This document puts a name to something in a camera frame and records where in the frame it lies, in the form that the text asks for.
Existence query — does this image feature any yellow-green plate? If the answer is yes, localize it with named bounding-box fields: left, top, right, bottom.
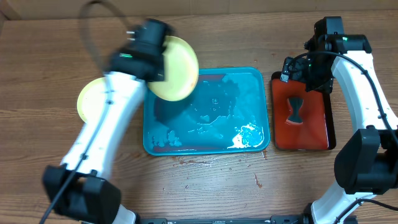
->
left=148, top=36, right=199, bottom=101
left=76, top=77, right=106, bottom=123

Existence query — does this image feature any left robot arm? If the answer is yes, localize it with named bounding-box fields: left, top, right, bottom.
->
left=40, top=19, right=171, bottom=223

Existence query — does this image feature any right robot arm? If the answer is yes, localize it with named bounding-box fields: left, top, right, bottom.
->
left=279, top=16, right=397, bottom=223

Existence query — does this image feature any red and black tray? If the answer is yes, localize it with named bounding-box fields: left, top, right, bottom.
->
left=270, top=72, right=336, bottom=151

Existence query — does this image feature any teal plastic tray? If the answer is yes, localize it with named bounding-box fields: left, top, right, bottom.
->
left=143, top=67, right=271, bottom=156

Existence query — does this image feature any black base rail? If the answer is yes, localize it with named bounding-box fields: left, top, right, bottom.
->
left=136, top=214, right=314, bottom=224

